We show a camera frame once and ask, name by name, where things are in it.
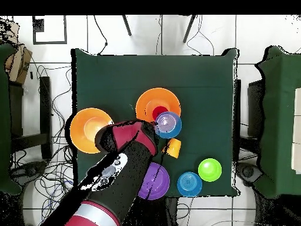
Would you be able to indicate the red plastic cup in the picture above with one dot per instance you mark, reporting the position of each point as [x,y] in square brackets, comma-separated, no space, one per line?
[158,110]

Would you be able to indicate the small blue plastic bowl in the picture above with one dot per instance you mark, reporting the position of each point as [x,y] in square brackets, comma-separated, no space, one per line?
[168,124]
[189,184]

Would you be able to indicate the large orange plastic bowl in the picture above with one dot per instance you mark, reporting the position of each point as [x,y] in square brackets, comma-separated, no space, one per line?
[82,131]
[150,98]

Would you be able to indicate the orange plastic cup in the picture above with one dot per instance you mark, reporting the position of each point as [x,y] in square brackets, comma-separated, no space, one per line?
[174,148]

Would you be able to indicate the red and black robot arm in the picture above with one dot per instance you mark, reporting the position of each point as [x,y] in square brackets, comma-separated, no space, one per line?
[122,169]

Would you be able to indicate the dark green tablecloth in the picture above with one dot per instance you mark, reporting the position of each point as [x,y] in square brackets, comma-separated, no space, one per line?
[152,75]

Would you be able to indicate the purple plastic bowl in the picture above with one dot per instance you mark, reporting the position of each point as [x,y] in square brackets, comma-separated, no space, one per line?
[160,181]

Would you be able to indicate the small green plastic bowl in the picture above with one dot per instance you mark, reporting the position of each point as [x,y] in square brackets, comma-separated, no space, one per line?
[209,170]

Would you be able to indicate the black tripod leg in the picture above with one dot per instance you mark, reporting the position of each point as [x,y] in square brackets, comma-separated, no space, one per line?
[127,26]
[188,29]

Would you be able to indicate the green cloth side table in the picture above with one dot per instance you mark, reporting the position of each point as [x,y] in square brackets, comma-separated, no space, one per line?
[4,117]
[279,117]

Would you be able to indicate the white boxes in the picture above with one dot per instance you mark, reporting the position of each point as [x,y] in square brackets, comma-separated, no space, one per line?
[296,129]

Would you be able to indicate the cardboard box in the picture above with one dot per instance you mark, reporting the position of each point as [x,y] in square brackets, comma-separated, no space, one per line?
[18,61]

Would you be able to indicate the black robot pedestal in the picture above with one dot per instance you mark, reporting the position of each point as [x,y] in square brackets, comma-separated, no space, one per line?
[170,211]

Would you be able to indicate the black bench frame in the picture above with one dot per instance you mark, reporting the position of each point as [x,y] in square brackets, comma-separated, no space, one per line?
[45,106]

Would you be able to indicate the black floor frame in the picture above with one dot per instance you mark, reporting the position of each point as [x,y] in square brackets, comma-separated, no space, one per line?
[49,42]

